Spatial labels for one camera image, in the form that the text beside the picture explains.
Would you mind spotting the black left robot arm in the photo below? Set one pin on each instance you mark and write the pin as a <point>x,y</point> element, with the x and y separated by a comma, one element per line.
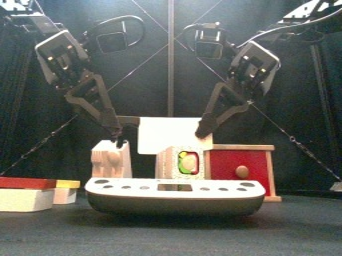
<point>24,18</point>

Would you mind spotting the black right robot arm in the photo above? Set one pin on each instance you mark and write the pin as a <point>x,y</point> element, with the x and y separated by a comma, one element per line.
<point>312,15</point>

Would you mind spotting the red wooden drawer box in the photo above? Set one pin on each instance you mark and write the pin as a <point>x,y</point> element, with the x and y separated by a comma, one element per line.
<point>236,160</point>

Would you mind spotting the white and black scale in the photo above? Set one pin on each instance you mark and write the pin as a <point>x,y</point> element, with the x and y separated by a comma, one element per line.
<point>174,198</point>

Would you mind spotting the yellow topped toy nigiri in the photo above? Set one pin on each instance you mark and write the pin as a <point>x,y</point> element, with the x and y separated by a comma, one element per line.
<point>67,191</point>

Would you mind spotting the red topped toy nigiri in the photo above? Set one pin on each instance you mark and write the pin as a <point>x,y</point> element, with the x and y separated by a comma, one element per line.
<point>24,195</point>

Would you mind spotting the small white edge object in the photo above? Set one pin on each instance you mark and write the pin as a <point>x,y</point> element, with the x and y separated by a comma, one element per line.
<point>337,186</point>

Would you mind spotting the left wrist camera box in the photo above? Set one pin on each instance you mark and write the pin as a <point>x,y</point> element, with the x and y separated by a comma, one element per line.
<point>111,42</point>

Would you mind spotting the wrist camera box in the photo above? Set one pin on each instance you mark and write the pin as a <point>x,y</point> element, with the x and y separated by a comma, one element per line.
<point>209,43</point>
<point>111,42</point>

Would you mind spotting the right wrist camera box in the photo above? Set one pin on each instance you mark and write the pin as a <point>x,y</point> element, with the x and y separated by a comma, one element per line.
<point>209,43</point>

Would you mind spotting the grey vertical frame pole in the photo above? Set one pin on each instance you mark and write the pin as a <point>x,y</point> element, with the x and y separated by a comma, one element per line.
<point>170,66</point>

